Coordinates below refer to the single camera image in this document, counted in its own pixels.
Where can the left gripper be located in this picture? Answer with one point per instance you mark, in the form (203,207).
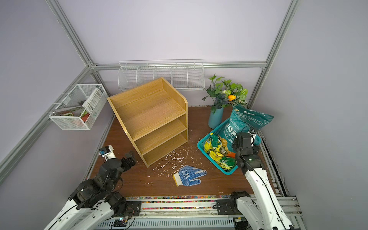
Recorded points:
(128,166)

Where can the small yellow bag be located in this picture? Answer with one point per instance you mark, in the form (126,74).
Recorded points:
(208,146)

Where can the yellow green bag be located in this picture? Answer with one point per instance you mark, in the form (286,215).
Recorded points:
(227,163)

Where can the large green soil bag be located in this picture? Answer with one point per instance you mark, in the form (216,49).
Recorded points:
(243,119)

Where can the small bag shelf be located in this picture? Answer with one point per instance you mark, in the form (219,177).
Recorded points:
(215,142)

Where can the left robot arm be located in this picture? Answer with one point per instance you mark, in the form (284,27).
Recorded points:
(96,200)

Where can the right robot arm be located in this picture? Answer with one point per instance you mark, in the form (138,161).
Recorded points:
(268,213)

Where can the wooden two-tier shelf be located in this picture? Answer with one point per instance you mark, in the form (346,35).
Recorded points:
(154,117)

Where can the blue dotted work glove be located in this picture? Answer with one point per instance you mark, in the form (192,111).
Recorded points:
(189,176)

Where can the teal vase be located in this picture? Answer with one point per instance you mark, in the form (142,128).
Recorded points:
(215,118)

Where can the artificial green plant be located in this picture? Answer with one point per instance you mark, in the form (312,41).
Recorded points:
(225,93)

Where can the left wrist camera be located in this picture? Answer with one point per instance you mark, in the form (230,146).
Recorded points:
(107,153)

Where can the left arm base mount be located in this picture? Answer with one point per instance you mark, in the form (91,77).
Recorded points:
(122,207)

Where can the white wire side basket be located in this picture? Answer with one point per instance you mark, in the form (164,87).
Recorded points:
(80,108)

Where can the white wire wall rack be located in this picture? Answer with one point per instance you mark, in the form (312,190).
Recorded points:
(182,74)

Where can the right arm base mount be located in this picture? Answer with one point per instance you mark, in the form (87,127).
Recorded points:
(229,206)

